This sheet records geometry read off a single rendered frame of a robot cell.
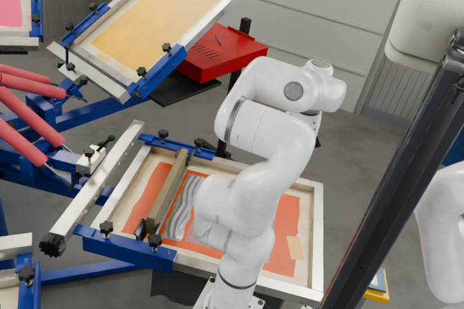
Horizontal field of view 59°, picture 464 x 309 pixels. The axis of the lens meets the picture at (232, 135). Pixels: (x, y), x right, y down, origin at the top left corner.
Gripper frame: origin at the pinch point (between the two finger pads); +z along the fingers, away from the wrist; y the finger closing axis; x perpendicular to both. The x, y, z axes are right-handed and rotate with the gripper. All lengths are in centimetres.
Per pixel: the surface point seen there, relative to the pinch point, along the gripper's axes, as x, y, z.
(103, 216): -19, -53, 40
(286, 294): -16.1, 13.3, 40.6
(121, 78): 42, -87, 23
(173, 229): -9, -31, 43
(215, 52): 109, -69, 28
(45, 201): 48, -148, 138
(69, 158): -6, -77, 35
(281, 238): 7.7, 5.1, 43.0
